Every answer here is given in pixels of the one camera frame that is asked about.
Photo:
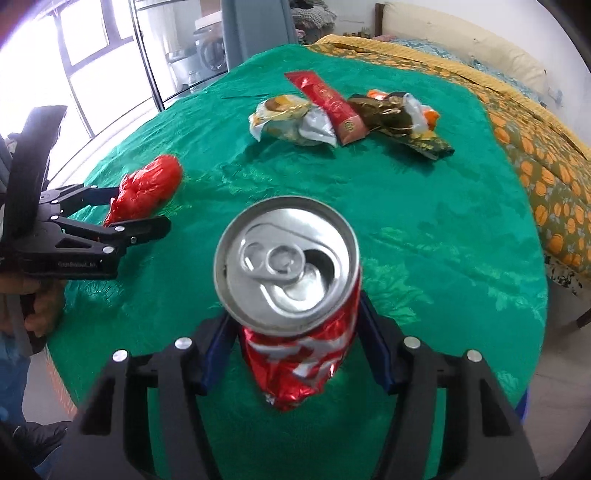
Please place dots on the long red sachet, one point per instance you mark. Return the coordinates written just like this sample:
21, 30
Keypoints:
330, 104

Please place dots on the pile of clothes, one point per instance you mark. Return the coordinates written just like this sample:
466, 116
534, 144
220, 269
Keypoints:
314, 18

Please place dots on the yellow snack wrapper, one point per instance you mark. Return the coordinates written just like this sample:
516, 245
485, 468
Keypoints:
281, 115

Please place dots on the red plastic bag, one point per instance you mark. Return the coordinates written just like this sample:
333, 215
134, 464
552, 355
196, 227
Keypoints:
147, 184

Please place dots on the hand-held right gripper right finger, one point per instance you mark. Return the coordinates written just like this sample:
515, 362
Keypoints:
378, 346

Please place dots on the crushed red can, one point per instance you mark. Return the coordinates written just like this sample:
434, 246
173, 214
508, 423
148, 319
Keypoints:
286, 258

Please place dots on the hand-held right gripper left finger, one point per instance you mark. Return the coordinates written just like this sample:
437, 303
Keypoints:
217, 355

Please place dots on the wooden nightstand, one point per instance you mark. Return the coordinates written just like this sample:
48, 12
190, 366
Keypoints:
358, 34

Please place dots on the black white floral bed skirt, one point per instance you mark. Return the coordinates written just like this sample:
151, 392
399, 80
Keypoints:
570, 277

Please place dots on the blue floral pillow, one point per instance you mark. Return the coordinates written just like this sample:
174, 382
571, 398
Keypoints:
512, 81
429, 48

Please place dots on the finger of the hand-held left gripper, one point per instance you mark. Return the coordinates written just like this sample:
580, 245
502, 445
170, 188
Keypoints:
134, 230
78, 196

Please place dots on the blue plastic basket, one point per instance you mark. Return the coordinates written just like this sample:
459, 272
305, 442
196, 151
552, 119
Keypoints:
524, 406

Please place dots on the person's left hand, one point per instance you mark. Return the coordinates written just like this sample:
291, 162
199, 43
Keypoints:
44, 309

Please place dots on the green wrapper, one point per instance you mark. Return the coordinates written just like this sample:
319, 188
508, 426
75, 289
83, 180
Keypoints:
429, 145

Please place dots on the washing machine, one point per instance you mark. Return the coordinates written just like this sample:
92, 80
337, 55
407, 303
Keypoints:
212, 50

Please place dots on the black glass door frame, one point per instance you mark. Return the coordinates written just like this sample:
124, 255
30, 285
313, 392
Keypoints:
147, 55

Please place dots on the cream headboard cushion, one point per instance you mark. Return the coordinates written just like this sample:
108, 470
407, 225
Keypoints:
461, 32

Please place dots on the orange white wrapper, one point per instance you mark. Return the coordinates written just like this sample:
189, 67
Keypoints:
420, 113

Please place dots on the green floral tablecloth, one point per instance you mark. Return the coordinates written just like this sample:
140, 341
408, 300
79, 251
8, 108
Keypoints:
438, 230

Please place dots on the brown wrapper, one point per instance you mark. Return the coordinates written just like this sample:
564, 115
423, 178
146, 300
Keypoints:
369, 110

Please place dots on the grey blue curtain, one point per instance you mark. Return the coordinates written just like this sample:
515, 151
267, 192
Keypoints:
258, 32

